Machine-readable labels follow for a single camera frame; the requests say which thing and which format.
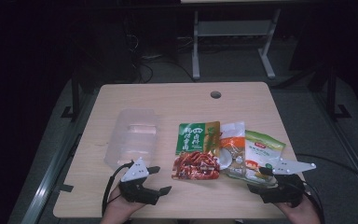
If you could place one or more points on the aluminium rail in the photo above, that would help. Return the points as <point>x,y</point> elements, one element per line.
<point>354,155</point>
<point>49,177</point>

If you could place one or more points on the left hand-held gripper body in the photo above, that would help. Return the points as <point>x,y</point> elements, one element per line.
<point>135,174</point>

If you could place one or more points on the green and red seasoning packet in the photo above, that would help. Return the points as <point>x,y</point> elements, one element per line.
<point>195,146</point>

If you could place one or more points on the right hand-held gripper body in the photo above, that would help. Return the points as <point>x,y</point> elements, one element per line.
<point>287,189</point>

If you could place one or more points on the person's right hand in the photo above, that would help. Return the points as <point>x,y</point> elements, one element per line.
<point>301,214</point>

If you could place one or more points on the person's left hand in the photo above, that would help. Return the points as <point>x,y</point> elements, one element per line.
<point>116,210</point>

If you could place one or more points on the black metal stand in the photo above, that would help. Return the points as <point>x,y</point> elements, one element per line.
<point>332,93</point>
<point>75,93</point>

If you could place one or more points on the green and white packet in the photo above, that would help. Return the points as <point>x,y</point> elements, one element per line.
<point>262,149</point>

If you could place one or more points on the white metal table frame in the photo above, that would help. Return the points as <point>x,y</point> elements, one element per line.
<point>195,46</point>

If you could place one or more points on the grey tape piece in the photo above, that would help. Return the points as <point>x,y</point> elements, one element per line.
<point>64,188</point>

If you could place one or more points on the clear plastic container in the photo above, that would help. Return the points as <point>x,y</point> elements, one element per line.
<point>133,137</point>

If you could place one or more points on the orange and white packet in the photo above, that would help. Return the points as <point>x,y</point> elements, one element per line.
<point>233,146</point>

